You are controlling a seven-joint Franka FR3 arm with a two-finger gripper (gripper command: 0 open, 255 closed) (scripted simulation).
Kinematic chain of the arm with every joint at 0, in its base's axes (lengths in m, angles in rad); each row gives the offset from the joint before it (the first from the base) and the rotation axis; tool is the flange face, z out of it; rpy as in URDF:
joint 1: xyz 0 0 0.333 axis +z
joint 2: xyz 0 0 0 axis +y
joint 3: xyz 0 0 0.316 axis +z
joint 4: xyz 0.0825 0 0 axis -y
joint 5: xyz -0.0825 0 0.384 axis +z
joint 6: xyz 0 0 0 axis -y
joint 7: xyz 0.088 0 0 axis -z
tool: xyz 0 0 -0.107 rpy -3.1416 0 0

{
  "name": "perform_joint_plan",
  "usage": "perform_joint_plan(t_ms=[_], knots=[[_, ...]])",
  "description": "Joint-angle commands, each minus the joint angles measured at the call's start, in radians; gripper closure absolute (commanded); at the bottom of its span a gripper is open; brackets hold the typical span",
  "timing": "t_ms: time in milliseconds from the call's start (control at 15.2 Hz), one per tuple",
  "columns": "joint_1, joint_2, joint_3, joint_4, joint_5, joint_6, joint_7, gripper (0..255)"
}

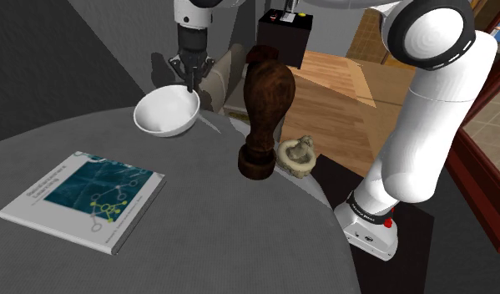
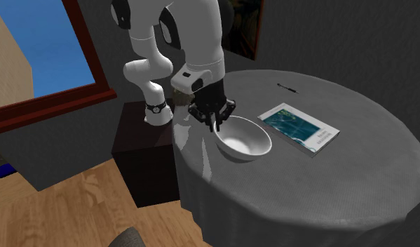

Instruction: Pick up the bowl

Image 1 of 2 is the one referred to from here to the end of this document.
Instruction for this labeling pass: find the beige armchair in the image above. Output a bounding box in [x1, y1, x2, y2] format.
[199, 43, 245, 115]

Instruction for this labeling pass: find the white book with teal cover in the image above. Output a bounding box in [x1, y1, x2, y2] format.
[0, 150, 168, 256]

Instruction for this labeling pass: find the black box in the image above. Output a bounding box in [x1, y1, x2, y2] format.
[255, 8, 315, 71]

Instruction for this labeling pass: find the dark red wooden door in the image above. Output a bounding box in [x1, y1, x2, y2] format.
[444, 24, 500, 257]

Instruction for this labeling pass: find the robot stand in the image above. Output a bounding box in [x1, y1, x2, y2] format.
[310, 153, 436, 294]

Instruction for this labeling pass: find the dark brown wooden pepper mill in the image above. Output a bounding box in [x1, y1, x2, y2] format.
[237, 44, 296, 181]

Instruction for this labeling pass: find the white bowl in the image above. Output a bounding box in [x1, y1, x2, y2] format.
[133, 84, 201, 138]

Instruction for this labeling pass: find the beige mortar with pestle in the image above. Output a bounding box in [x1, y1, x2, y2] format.
[276, 135, 317, 179]

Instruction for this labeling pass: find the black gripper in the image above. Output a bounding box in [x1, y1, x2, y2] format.
[169, 23, 216, 94]

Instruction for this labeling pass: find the grey round table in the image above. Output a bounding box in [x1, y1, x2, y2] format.
[0, 106, 363, 294]

